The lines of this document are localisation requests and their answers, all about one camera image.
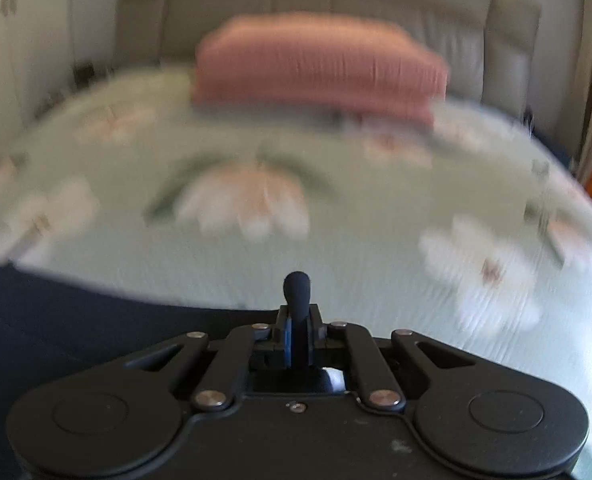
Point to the floral green bedspread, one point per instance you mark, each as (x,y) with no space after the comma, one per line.
(365,210)

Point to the folded pink blanket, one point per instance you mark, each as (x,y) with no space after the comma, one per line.
(321,67)

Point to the navy striped zip hoodie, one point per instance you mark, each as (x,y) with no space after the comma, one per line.
(51,320)

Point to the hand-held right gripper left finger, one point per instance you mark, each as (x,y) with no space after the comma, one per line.
(288,336)

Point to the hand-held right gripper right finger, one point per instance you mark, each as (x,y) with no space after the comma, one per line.
(316,332)

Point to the white wardrobe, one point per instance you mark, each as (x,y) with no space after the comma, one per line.
(31,35)

